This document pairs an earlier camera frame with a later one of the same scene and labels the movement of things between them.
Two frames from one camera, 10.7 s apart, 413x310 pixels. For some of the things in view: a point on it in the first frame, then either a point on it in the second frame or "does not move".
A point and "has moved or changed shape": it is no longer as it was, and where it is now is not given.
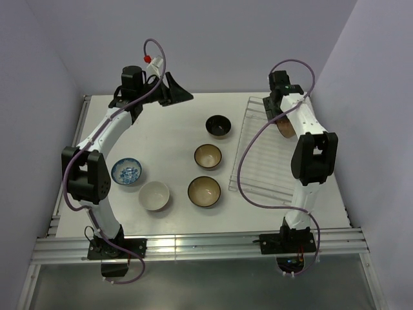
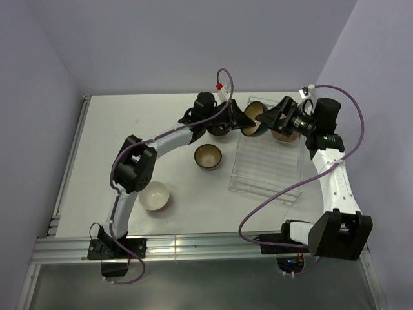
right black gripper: (271, 113) -> (271, 117)
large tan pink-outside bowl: (284, 125) has moved or changed shape
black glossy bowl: (218, 126) does not move
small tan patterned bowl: (208, 156) does not move
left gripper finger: (175, 93) -> (238, 119)
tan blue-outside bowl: (204, 191) -> (251, 110)
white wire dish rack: (267, 166) does not move
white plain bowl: (153, 195) does not move
